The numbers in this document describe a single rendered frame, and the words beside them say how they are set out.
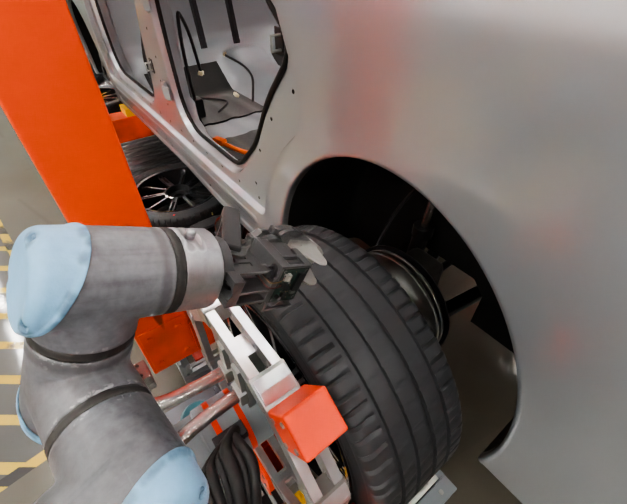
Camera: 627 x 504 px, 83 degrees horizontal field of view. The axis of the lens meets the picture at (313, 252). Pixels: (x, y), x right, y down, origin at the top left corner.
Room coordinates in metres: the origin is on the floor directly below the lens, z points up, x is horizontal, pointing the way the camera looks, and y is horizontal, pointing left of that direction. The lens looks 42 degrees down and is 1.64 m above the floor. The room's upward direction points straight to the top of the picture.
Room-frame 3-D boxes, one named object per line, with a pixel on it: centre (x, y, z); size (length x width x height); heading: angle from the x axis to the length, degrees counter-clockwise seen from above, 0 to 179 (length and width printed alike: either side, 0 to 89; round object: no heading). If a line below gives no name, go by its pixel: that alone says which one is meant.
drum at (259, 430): (0.32, 0.18, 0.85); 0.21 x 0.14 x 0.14; 127
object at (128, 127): (2.47, 1.42, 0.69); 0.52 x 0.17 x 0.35; 127
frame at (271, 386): (0.37, 0.13, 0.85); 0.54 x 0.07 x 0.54; 37
